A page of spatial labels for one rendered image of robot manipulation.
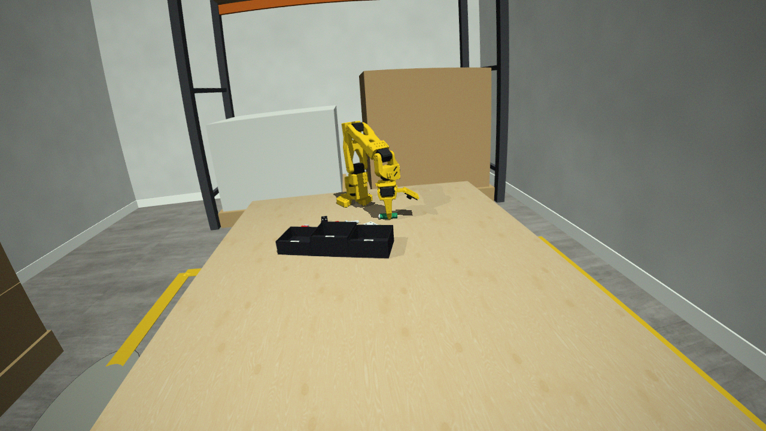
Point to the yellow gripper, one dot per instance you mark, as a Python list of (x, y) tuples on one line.
[(389, 192)]

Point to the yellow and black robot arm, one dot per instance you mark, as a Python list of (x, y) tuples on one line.
[(377, 150)]

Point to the black three-compartment bin rack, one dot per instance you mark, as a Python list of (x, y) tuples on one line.
[(338, 239)]

